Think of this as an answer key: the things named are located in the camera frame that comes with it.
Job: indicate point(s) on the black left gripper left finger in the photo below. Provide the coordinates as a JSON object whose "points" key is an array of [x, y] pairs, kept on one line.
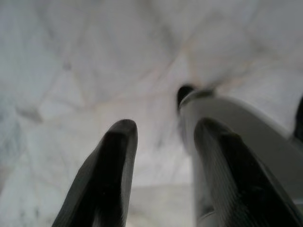
{"points": [[106, 170]]}

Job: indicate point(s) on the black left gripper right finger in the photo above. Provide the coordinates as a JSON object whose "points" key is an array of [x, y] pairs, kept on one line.
{"points": [[239, 184]]}

